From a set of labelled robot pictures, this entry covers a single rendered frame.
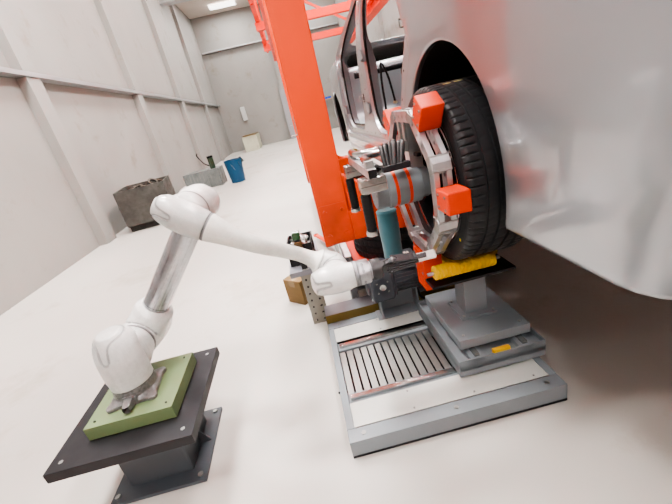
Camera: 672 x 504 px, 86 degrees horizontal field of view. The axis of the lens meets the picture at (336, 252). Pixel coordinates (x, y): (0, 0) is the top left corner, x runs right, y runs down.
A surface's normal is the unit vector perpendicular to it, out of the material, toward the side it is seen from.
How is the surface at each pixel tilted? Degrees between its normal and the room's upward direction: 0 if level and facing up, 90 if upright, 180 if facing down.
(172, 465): 90
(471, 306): 90
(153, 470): 90
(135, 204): 90
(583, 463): 0
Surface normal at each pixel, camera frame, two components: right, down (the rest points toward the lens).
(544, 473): -0.22, -0.90
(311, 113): 0.12, 0.35
